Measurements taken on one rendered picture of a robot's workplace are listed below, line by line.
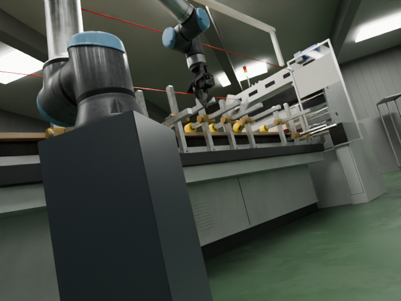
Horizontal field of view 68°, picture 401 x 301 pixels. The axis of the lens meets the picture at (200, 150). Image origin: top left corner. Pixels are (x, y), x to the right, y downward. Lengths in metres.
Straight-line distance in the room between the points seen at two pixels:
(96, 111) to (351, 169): 3.03
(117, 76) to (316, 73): 3.03
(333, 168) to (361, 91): 6.26
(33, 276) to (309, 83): 3.12
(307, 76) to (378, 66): 6.52
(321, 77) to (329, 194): 1.32
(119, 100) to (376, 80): 9.43
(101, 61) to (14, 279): 1.09
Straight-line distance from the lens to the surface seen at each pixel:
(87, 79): 0.79
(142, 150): 0.63
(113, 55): 0.82
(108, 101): 0.75
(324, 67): 3.61
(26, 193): 1.43
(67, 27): 1.07
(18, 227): 1.61
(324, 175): 3.73
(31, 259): 1.62
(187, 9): 1.36
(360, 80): 9.86
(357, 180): 3.48
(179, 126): 1.90
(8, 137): 1.64
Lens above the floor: 0.38
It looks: 10 degrees up
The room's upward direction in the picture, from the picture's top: 14 degrees counter-clockwise
